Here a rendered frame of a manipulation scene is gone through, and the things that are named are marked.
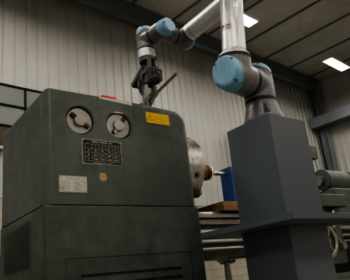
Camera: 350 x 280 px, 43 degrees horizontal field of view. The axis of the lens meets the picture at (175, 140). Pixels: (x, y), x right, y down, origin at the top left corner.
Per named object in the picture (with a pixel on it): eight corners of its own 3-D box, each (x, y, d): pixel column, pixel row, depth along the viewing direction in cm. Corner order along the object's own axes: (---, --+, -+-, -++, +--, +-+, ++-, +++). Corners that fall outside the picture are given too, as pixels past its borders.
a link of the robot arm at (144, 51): (134, 53, 194) (150, 57, 199) (135, 63, 193) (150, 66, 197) (143, 45, 188) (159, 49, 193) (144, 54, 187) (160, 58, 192)
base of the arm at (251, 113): (294, 121, 159) (289, 96, 162) (266, 116, 150) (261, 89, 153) (263, 135, 170) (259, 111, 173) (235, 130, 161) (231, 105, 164)
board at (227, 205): (224, 210, 186) (223, 200, 187) (174, 224, 213) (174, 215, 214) (272, 210, 203) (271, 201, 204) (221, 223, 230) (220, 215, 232)
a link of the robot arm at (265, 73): (283, 99, 163) (276, 66, 167) (263, 90, 154) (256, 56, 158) (256, 110, 171) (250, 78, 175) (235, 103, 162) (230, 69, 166)
